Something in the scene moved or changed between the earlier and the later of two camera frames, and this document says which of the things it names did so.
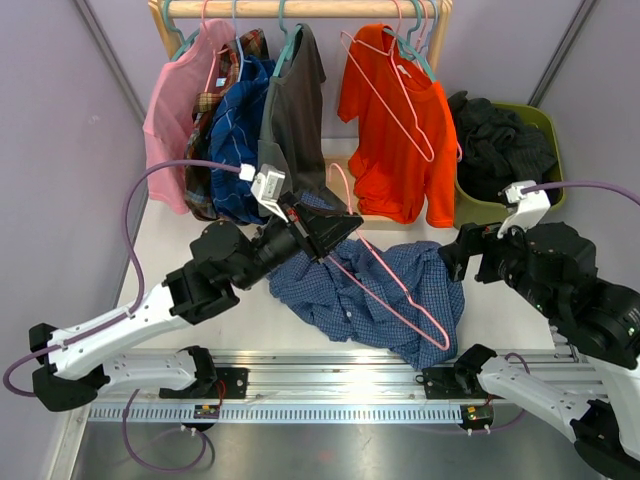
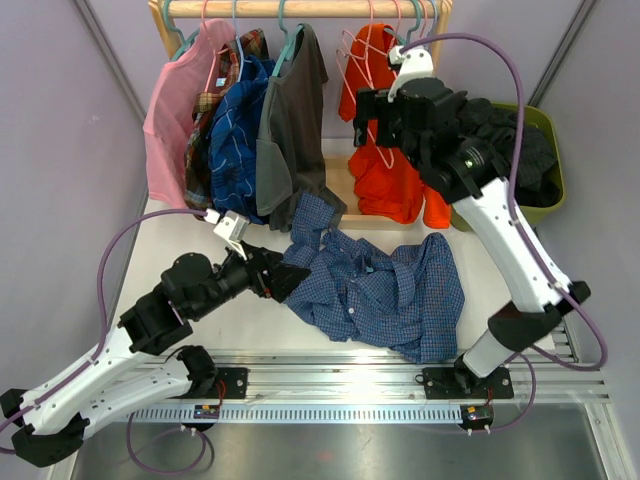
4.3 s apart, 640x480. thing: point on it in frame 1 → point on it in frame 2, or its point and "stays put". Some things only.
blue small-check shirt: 396,297 stays put
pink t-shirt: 168,119 stays put
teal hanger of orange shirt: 406,49 stays put
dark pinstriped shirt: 497,150 stays put
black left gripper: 318,231 → 260,260
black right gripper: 481,238 → 374,105
